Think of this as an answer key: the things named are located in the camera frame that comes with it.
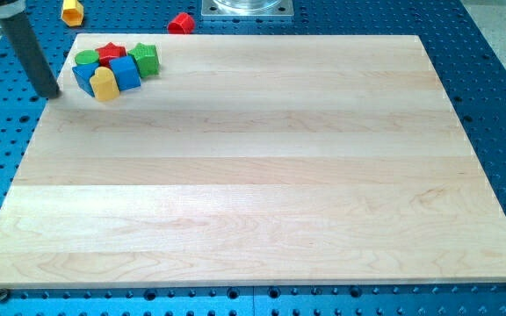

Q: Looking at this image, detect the light wooden board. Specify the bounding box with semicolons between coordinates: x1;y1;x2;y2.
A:
0;33;506;289

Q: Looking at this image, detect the green star block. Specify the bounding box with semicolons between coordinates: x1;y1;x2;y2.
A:
127;43;160;78

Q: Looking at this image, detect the red pentagon block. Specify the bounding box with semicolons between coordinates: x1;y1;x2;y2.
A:
167;12;196;34

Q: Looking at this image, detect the blue cube block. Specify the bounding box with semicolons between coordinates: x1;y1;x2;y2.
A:
109;56;141;91

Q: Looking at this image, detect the yellow heart block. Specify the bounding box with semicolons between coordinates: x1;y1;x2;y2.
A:
90;67;120;101

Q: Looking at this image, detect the red star block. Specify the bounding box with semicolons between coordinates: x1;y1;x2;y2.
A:
95;42;127;68

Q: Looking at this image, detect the blue triangle block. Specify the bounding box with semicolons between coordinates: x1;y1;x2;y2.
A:
72;63;99;97

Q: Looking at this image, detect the green cylinder block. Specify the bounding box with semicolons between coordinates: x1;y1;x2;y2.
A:
74;50;100;66

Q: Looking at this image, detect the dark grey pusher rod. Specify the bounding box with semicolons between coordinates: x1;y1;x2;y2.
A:
0;11;60;98

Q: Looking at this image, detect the yellow hexagon block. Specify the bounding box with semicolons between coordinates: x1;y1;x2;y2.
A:
61;0;84;26

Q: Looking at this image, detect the left board stop screw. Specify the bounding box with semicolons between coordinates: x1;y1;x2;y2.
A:
0;289;11;303

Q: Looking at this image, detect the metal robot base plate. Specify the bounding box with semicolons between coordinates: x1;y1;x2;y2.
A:
201;0;293;18

